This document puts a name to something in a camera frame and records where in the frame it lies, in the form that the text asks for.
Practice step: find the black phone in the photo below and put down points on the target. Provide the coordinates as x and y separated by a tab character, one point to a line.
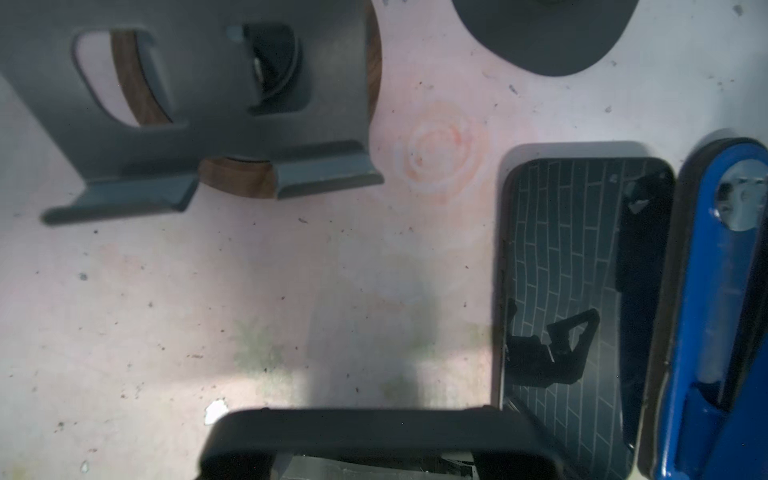
246	444
582	249

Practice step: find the wooden base phone stand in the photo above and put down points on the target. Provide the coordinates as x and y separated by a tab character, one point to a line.
280	81

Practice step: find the blue black stapler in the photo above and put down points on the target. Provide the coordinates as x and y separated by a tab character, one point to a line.
705	403

